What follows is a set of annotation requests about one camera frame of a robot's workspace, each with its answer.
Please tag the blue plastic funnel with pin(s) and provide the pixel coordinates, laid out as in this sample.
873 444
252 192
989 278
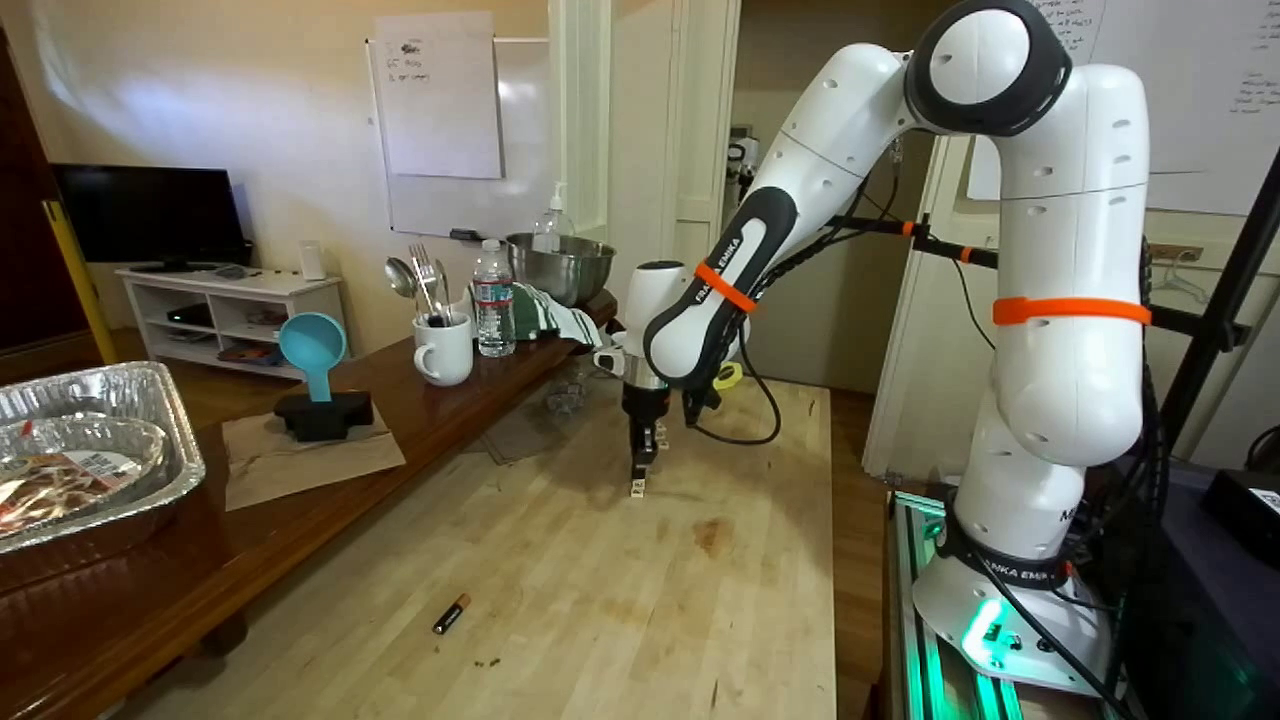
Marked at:
312 347

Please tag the steel mixing bowl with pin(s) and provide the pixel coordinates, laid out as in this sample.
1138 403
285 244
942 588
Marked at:
574 272

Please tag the black funnel base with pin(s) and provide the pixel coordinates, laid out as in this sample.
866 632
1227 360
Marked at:
326 421

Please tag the hand sanitizer pump bottle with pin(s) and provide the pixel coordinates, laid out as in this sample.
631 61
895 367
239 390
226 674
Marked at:
547 239

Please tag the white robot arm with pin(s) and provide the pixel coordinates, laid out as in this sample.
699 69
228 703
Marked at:
1067 321

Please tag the white ceramic mug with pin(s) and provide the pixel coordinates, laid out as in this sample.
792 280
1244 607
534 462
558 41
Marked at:
443 349

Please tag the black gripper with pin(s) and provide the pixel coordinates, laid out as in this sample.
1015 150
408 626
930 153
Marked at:
645 409

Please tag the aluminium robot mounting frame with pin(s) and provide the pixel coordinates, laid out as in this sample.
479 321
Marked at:
946 640

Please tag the black marker pen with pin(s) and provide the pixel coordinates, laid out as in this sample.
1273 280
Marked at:
443 626

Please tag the aluminium foil tray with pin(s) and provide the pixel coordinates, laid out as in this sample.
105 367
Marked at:
90 449

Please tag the green striped towel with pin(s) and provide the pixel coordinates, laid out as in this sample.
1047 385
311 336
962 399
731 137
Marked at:
547 317

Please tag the clear water bottle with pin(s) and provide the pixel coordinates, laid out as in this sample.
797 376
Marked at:
493 303

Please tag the white tv stand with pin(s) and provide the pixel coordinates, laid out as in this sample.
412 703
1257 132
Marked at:
226 321

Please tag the brown cardboard sheet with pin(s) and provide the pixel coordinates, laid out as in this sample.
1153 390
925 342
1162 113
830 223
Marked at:
267 462

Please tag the black television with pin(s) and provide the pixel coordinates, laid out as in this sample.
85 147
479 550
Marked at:
155 214

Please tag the wall whiteboard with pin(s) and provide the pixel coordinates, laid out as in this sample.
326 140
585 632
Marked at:
464 124

